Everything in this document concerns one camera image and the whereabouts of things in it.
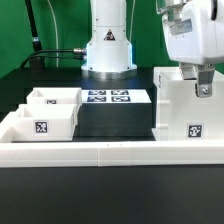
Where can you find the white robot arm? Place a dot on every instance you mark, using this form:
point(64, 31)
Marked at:
point(109, 53)

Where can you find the white U-shaped fence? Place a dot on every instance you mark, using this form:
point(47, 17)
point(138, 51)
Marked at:
point(105, 154)

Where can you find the white marker sheet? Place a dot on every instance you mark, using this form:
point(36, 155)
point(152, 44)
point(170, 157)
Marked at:
point(115, 96)

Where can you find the white drawer tray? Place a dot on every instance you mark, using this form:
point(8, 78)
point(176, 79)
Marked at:
point(53, 99)
point(45, 122)

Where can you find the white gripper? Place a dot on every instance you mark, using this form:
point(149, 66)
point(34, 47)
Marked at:
point(194, 33)

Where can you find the white rear drawer tray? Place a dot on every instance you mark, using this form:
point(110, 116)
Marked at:
point(53, 99)

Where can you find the white drawer cabinet box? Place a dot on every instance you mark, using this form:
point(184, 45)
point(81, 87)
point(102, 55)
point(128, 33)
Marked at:
point(181, 114)

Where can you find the white front drawer tray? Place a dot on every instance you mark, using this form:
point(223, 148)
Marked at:
point(45, 122)

